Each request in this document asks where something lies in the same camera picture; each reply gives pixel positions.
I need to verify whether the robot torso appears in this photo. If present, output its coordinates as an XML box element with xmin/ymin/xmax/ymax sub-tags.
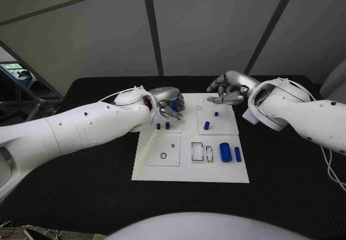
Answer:
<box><xmin>103</xmin><ymin>211</ymin><xmax>314</xmax><ymax>240</ymax></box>

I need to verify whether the thick blue cylinder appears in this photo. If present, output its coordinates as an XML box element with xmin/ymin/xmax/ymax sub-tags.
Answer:
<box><xmin>217</xmin><ymin>142</ymin><xmax>233</xmax><ymax>163</ymax></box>

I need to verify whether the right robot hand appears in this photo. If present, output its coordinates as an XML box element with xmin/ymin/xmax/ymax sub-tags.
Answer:
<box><xmin>204</xmin><ymin>70</ymin><xmax>262</xmax><ymax>106</ymax></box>

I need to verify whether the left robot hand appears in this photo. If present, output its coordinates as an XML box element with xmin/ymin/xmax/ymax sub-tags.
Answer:
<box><xmin>147</xmin><ymin>86</ymin><xmax>186</xmax><ymax>120</ymax></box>

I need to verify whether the white task board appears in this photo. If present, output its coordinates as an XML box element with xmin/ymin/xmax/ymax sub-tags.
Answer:
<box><xmin>129</xmin><ymin>92</ymin><xmax>250</xmax><ymax>184</ymax></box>

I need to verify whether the metal frame rack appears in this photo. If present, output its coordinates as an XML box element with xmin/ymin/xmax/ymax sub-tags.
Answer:
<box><xmin>0</xmin><ymin>60</ymin><xmax>63</xmax><ymax>123</ymax></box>

